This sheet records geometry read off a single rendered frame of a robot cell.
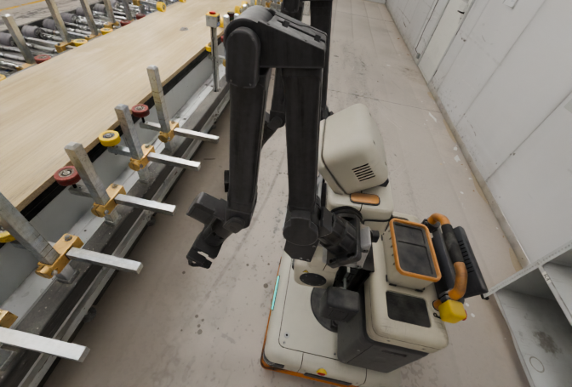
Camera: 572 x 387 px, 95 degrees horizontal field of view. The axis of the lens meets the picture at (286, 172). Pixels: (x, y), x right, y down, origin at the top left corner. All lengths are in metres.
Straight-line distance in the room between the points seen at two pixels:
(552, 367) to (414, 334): 1.35
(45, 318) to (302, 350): 1.00
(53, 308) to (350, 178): 1.04
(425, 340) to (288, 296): 0.71
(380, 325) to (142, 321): 1.31
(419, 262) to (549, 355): 1.39
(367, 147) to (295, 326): 1.10
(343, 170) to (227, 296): 1.36
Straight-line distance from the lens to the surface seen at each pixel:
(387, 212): 0.71
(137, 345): 1.84
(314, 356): 1.50
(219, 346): 1.76
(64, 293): 1.24
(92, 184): 1.15
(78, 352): 0.98
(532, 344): 2.33
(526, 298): 2.50
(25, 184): 1.34
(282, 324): 1.50
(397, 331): 1.06
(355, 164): 0.63
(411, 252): 1.10
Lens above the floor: 1.72
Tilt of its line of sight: 44 degrees down
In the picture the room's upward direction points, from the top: 11 degrees clockwise
